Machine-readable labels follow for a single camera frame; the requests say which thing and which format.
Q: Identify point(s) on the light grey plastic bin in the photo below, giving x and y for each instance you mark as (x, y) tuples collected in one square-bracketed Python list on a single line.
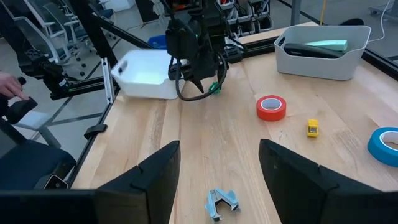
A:
[(311, 67)]

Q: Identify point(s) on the white office chair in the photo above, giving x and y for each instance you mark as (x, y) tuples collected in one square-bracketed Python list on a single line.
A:
[(66, 25), (37, 34)]

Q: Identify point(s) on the person's hand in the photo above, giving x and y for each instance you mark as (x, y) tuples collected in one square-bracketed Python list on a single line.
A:
[(11, 87)]

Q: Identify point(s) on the grey table foot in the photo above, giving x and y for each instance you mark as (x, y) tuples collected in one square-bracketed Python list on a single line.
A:
[(384, 11)]

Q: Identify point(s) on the yellow mini stapler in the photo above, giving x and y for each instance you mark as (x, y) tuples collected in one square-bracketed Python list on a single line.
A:
[(311, 123)]

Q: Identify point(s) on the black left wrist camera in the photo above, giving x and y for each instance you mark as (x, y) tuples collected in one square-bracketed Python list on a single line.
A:
[(180, 40)]

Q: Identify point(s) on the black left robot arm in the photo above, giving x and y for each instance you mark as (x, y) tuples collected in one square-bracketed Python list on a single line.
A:
[(199, 9)]

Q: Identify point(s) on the storage bin rack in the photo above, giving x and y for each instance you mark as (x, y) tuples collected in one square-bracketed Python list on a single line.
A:
[(245, 18)]

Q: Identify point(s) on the mint green stapler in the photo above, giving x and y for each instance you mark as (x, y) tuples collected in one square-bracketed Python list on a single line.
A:
[(332, 45)]

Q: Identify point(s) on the black stapler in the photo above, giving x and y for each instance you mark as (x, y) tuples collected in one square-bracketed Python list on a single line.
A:
[(311, 51)]

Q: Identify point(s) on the silver aluminium profile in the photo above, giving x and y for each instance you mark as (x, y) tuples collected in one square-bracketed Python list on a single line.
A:
[(107, 81)]

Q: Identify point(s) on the blue crate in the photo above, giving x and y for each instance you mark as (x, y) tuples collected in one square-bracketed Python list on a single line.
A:
[(157, 42)]

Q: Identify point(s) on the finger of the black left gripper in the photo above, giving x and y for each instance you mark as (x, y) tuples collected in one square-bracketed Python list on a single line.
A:
[(198, 84)]

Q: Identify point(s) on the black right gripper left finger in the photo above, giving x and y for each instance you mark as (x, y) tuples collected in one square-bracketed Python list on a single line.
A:
[(124, 205)]

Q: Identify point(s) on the light blue tape roll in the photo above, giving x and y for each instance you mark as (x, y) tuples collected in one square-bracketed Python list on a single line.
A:
[(374, 146)]

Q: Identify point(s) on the red tape roll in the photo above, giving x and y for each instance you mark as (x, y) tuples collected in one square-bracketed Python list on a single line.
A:
[(270, 115)]

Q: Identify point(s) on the blue office chair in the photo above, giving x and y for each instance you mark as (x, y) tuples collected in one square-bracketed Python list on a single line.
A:
[(31, 165)]

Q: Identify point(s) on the smartphone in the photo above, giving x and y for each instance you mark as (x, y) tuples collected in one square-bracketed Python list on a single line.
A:
[(56, 183)]

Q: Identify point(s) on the white plastic bin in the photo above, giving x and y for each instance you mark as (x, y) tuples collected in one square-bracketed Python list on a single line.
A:
[(140, 74)]

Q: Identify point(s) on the light blue staple remover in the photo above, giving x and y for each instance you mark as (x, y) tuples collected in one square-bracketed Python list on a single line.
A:
[(214, 199)]

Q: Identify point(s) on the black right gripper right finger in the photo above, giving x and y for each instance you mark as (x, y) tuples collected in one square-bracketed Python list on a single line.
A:
[(311, 199)]

